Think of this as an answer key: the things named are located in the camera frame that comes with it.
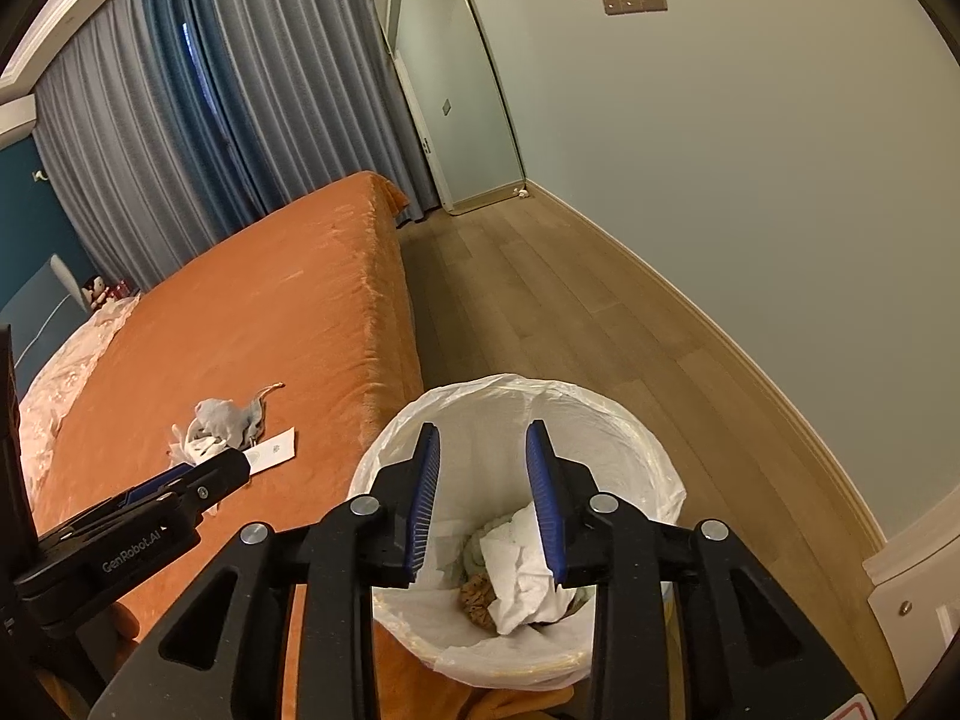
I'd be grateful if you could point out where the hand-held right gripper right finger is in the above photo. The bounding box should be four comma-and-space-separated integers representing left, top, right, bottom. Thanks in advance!
523, 420, 865, 720

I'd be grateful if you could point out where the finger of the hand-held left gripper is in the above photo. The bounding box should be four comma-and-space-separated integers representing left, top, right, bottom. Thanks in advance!
122, 463, 198, 509
178, 450, 253, 517

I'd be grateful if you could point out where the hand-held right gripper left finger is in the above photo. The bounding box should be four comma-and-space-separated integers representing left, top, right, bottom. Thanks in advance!
88, 422, 443, 720

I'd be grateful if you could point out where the small white tissue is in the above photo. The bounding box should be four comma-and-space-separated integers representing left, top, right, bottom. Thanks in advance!
166, 424, 227, 467

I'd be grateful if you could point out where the white paper slip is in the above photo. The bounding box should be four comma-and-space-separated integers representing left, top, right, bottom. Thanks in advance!
242, 427, 298, 476

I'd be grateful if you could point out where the grey white cloth with string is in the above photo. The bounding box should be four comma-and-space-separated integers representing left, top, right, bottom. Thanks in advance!
193, 382, 285, 452

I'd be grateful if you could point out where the large white tissue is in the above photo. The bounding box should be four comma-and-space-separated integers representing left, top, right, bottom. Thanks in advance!
480, 506, 595, 636

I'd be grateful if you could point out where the mint green fluffy headband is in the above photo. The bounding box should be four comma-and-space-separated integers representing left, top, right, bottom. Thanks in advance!
460, 514, 520, 587

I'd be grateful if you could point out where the bin with white plastic liner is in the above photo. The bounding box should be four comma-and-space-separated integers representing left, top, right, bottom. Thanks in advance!
348, 373, 688, 692

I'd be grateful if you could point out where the pink embroidered quilt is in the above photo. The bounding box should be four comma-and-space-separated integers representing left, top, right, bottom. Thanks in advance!
16, 294, 143, 470

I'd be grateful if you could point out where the bed with orange plush blanket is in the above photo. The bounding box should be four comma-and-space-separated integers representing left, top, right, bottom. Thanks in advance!
19, 170, 593, 720

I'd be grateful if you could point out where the small doll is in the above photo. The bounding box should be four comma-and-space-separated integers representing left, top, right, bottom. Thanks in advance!
82, 275, 134, 308

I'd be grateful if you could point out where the blue padded headboard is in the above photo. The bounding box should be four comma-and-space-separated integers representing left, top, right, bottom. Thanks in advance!
0, 255, 85, 392

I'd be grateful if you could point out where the white cabinet with knob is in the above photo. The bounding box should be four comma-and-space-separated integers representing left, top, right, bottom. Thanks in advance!
861, 514, 960, 665

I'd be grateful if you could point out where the grey and blue curtain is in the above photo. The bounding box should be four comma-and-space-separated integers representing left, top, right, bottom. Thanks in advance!
34, 0, 445, 295

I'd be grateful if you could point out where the tall gold-framed mirror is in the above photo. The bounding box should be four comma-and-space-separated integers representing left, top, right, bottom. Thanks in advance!
372, 0, 527, 215

